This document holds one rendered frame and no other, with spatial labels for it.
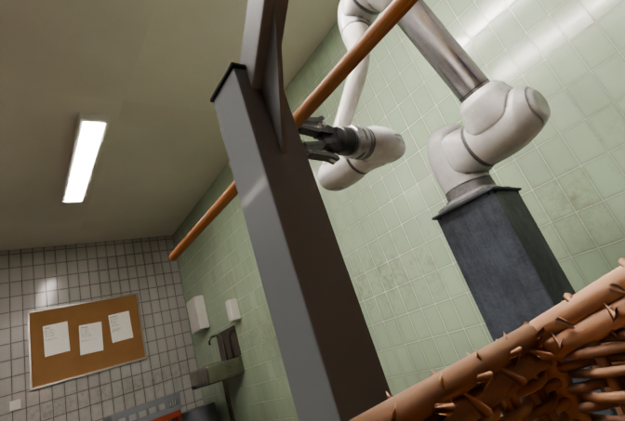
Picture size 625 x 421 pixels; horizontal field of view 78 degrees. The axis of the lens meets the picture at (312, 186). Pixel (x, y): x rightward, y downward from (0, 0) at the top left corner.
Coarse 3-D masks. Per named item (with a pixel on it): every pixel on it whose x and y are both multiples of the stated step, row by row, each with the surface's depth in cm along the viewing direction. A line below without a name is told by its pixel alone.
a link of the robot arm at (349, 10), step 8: (344, 0) 131; (352, 0) 127; (344, 8) 130; (352, 8) 128; (360, 8) 127; (344, 16) 131; (352, 16) 129; (360, 16) 129; (368, 16) 129; (376, 16) 131; (344, 24) 130; (368, 24) 130
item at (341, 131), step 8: (328, 128) 97; (336, 128) 99; (344, 128) 97; (320, 136) 95; (328, 136) 95; (336, 136) 97; (344, 136) 96; (352, 136) 97; (328, 144) 94; (336, 144) 96; (344, 144) 97; (352, 144) 97; (336, 152) 95; (344, 152) 97
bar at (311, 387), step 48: (240, 96) 27; (240, 144) 27; (288, 144) 27; (240, 192) 27; (288, 192) 25; (288, 240) 23; (336, 240) 25; (288, 288) 22; (336, 288) 23; (288, 336) 22; (336, 336) 21; (336, 384) 20; (384, 384) 22
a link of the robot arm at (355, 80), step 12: (348, 24) 129; (360, 24) 127; (348, 36) 128; (360, 36) 126; (348, 48) 128; (360, 72) 122; (348, 84) 123; (360, 84) 123; (348, 96) 123; (348, 108) 123; (336, 120) 124; (348, 120) 123; (324, 168) 118; (336, 168) 113; (348, 168) 111; (324, 180) 118; (336, 180) 115; (348, 180) 114
